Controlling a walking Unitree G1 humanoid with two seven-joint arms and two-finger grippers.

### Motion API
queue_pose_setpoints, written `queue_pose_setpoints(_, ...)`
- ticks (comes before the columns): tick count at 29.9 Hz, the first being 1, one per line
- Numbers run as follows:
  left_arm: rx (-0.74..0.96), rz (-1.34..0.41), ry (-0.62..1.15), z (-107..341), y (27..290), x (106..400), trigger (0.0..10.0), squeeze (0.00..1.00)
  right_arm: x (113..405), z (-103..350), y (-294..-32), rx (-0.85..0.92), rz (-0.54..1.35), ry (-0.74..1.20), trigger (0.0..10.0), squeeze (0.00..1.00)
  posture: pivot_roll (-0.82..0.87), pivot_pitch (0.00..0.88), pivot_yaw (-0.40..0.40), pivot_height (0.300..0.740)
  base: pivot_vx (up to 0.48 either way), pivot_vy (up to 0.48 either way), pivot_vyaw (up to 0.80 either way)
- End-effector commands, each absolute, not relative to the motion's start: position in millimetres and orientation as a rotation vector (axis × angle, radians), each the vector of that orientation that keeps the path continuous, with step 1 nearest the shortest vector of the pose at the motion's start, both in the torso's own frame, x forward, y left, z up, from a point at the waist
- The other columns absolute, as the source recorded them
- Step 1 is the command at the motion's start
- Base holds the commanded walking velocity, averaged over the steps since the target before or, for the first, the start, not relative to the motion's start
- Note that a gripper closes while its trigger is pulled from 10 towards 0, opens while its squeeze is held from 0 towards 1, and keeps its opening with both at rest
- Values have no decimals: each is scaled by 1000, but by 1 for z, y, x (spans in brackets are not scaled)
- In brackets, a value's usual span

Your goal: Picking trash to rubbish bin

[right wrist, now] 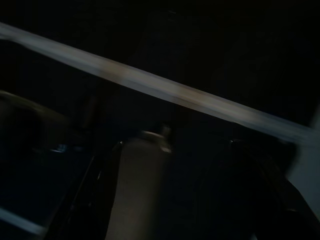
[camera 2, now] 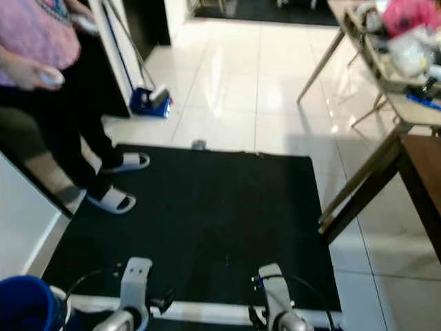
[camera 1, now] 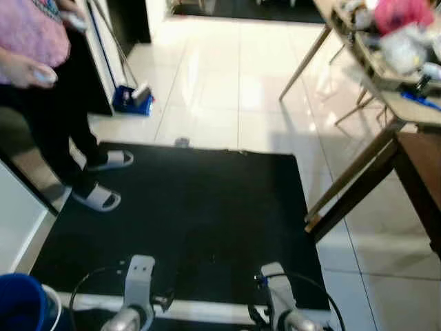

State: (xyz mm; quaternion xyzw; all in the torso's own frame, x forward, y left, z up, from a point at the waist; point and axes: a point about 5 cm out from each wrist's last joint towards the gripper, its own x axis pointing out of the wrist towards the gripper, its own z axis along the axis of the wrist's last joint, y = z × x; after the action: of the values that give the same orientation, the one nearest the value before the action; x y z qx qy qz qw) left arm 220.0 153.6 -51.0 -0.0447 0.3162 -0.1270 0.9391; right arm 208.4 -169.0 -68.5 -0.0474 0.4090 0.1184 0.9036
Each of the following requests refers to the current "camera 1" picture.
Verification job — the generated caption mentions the pink plastic bag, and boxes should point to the pink plastic bag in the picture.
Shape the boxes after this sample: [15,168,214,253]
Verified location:
[372,0,436,36]

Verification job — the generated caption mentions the large black floor mat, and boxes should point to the large black floor mat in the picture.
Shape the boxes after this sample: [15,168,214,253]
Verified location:
[31,141,330,311]

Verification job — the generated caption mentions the blue plastic bucket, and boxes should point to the blue plastic bucket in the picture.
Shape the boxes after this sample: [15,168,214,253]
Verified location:
[0,273,63,331]

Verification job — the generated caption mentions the grey mop handle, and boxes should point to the grey mop handle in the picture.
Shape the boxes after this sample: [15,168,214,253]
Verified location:
[88,0,137,89]

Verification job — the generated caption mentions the dark brown wooden table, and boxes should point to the dark brown wooden table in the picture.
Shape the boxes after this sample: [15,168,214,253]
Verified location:
[307,131,441,257]

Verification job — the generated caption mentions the dark doorway mat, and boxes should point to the dark doorway mat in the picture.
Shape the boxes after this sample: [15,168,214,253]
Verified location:
[171,0,325,25]

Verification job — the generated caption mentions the person in pink shirt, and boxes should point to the person in pink shirt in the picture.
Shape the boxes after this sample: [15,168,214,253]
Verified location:
[0,0,135,213]

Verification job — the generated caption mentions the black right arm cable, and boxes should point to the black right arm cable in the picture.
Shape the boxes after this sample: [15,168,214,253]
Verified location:
[255,270,345,331]

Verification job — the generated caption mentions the wooden chair legs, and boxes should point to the wooden chair legs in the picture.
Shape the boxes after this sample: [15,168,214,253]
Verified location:
[334,86,387,128]

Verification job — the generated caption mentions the white slipper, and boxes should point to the white slipper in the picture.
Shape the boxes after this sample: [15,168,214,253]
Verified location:
[86,150,134,172]
[71,183,122,213]

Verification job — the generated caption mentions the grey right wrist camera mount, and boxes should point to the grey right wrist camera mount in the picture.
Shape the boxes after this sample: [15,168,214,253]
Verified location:
[260,262,298,318]

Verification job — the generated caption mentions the white handheld controller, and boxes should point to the white handheld controller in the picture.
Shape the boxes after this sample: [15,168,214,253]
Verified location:
[62,10,89,32]

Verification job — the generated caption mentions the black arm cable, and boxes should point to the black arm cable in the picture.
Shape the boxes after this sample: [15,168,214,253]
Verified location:
[68,264,132,325]
[255,270,345,331]

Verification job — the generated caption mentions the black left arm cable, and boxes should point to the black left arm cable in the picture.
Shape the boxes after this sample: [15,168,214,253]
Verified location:
[68,264,132,325]

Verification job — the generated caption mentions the person's left hand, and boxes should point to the person's left hand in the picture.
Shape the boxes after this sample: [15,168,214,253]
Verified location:
[59,0,88,19]

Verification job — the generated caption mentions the blue flat item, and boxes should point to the blue flat item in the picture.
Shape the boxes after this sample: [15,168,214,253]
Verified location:
[400,90,441,112]

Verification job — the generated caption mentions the light wooden table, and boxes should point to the light wooden table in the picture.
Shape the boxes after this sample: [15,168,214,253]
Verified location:
[279,0,441,232]

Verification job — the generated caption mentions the blue mop head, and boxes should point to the blue mop head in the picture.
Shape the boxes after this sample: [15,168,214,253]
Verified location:
[112,83,154,117]

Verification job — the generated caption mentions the clear plastic bag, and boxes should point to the clear plastic bag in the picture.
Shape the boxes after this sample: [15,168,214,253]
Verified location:
[378,24,432,75]

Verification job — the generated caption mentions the person's right hand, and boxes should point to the person's right hand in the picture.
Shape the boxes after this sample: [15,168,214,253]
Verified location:
[3,51,56,89]

